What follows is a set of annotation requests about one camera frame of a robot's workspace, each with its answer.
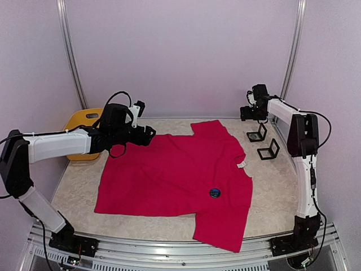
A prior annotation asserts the aluminium front rail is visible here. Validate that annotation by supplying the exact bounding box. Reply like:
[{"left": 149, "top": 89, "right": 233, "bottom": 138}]
[{"left": 16, "top": 222, "right": 346, "bottom": 271}]

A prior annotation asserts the magenta t-shirt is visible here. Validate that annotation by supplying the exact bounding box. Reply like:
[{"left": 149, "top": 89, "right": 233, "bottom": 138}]
[{"left": 95, "top": 120, "right": 253, "bottom": 253}]

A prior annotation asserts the yellow plastic basket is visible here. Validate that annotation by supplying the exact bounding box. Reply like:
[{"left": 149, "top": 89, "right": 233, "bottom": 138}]
[{"left": 64, "top": 108, "right": 103, "bottom": 161}]

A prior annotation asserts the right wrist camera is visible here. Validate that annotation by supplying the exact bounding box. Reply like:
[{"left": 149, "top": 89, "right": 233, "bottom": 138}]
[{"left": 246, "top": 90, "right": 256, "bottom": 107}]

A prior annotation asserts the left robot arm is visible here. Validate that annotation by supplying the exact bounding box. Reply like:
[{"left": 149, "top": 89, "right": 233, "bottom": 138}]
[{"left": 1, "top": 101, "right": 156, "bottom": 257}]

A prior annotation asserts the white garment neck label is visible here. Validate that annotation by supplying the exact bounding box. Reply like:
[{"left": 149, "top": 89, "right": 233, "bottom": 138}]
[{"left": 237, "top": 161, "right": 245, "bottom": 168}]

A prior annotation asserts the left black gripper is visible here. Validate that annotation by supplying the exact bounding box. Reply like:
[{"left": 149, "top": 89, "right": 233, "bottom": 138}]
[{"left": 111, "top": 125, "right": 156, "bottom": 146}]

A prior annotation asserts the black brooch display box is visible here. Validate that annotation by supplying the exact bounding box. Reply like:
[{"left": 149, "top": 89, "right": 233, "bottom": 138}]
[{"left": 246, "top": 123, "right": 267, "bottom": 142}]

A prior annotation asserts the right aluminium post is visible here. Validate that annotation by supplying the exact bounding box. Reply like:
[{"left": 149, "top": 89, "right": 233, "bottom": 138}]
[{"left": 281, "top": 0, "right": 307, "bottom": 99}]

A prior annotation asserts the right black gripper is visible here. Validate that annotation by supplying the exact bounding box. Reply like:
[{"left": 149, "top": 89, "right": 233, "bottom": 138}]
[{"left": 240, "top": 104, "right": 266, "bottom": 121}]

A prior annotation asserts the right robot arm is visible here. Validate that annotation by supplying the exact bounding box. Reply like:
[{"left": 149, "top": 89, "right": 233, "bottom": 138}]
[{"left": 240, "top": 84, "right": 327, "bottom": 256}]

